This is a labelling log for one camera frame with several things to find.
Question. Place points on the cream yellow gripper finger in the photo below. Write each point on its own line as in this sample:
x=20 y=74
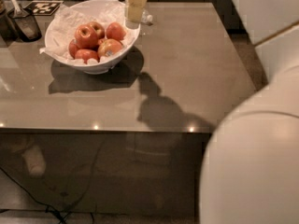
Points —
x=133 y=12

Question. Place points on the large top red apple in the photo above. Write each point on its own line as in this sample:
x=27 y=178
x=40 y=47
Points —
x=86 y=37

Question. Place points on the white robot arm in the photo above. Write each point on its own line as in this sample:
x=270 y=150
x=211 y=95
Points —
x=250 y=170

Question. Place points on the red apple back right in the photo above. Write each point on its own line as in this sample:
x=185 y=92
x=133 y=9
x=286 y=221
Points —
x=115 y=31

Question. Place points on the red apple back middle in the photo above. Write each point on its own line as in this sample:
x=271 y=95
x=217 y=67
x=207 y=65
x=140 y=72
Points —
x=97 y=28

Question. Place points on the red yellow apple with sticker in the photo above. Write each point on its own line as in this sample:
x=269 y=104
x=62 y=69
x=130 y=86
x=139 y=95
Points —
x=109 y=47

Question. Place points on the white ceramic bowl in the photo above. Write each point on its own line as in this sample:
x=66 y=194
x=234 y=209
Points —
x=102 y=66

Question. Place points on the red apple front left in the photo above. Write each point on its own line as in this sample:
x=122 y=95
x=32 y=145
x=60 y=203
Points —
x=86 y=55

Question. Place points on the red apple far left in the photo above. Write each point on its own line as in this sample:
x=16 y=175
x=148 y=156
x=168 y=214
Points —
x=73 y=48

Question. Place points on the clear plastic water bottle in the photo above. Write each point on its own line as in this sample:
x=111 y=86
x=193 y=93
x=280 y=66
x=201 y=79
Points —
x=146 y=17

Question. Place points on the black white fiducial marker card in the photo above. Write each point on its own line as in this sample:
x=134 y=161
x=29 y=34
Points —
x=43 y=7

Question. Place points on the dark glass cup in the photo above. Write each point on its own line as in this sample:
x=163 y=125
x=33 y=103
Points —
x=25 y=24

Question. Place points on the white handled utensil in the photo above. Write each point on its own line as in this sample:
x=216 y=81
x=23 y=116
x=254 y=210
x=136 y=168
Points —
x=18 y=12

